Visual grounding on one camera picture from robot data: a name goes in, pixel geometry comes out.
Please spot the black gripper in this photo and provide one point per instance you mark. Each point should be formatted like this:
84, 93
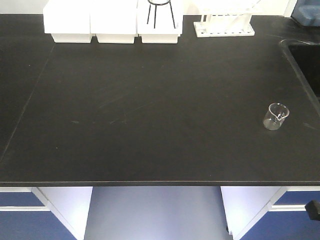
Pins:
313, 210

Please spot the small clear glass beaker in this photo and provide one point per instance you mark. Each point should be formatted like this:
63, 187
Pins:
275, 116

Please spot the right white storage bin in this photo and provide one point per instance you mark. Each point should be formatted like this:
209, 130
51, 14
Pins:
164, 32

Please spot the white storage bin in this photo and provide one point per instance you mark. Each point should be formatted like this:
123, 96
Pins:
68, 21
164, 32
114, 21

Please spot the middle white storage bin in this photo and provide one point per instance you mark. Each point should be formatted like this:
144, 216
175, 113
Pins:
114, 21

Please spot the left white storage bin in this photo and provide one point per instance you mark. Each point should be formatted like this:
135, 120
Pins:
68, 21

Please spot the right blue cabinet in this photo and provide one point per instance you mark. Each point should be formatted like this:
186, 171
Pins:
271, 212

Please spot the blue cabinet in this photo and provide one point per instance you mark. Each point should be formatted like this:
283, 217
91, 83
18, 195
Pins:
44, 213
271, 212

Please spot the black lab sink basin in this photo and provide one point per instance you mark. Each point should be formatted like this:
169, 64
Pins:
304, 58

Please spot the blue plastic container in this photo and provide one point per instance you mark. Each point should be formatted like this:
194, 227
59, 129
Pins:
307, 13

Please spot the white test tube rack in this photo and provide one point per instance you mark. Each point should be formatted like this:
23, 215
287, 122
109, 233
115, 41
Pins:
226, 18

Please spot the left blue cabinet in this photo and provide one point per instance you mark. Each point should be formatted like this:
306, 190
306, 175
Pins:
44, 213

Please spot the black wire tripod stand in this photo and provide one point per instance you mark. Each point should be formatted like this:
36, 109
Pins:
159, 6

